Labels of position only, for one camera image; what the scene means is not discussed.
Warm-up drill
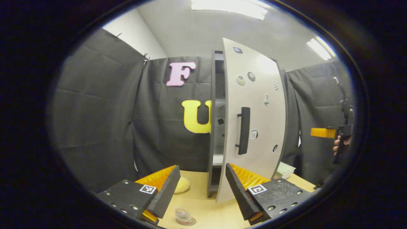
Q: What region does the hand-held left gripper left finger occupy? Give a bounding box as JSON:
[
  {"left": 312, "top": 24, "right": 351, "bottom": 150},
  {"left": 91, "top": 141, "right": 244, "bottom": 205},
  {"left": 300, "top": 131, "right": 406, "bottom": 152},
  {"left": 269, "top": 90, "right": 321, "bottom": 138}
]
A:
[{"left": 97, "top": 165, "right": 181, "bottom": 225}]

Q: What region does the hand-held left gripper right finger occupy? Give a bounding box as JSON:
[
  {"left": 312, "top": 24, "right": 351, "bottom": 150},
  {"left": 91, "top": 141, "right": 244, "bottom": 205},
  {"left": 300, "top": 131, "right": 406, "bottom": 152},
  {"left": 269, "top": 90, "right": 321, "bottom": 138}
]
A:
[{"left": 225, "top": 163, "right": 314, "bottom": 225}]

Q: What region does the clear plastic bottle red label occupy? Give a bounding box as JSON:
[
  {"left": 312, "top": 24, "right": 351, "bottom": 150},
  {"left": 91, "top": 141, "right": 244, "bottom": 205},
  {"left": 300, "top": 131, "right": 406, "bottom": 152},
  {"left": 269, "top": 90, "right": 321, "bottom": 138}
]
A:
[{"left": 175, "top": 207, "right": 193, "bottom": 223}]

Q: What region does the round brown coaster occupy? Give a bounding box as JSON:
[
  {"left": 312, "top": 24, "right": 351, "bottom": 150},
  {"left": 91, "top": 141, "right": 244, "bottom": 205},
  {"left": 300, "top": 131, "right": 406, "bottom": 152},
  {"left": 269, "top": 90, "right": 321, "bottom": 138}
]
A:
[{"left": 176, "top": 216, "right": 197, "bottom": 226}]

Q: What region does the black door handle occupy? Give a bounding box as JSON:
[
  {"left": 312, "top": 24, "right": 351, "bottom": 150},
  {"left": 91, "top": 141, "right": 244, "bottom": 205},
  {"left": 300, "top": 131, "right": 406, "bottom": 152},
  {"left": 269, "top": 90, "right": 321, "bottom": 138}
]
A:
[{"left": 235, "top": 107, "right": 251, "bottom": 155}]

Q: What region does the dark grey cabinet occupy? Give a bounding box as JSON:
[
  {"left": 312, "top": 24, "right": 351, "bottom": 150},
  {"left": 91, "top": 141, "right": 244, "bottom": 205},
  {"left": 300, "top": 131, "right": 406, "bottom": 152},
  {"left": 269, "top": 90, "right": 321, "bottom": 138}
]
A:
[{"left": 207, "top": 49, "right": 227, "bottom": 198}]

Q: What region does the pale yellow round bun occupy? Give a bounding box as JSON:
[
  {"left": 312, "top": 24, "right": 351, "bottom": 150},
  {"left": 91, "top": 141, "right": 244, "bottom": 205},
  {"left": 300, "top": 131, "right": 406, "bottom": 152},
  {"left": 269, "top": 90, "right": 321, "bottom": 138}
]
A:
[{"left": 173, "top": 177, "right": 191, "bottom": 194}]

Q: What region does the green book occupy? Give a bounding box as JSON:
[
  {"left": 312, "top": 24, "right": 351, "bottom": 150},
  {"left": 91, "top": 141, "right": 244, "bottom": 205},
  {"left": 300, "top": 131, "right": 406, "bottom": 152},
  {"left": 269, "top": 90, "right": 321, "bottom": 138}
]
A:
[{"left": 276, "top": 162, "right": 296, "bottom": 175}]

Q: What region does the long ceiling light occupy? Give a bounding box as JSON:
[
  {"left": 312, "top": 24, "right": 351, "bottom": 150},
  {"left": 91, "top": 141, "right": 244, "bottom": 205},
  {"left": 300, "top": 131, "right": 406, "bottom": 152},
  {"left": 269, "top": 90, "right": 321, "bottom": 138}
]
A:
[{"left": 306, "top": 37, "right": 337, "bottom": 61}]

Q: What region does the black backdrop cloth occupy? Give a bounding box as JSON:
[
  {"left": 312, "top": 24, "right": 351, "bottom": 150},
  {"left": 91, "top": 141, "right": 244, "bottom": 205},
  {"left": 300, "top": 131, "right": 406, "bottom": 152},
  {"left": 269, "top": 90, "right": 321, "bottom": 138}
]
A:
[{"left": 48, "top": 28, "right": 355, "bottom": 193}]

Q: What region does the wide ceiling light panel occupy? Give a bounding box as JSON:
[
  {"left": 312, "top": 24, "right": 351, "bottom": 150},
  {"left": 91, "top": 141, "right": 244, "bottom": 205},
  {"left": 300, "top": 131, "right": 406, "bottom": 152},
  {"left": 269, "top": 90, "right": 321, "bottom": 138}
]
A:
[{"left": 191, "top": 0, "right": 268, "bottom": 20}]

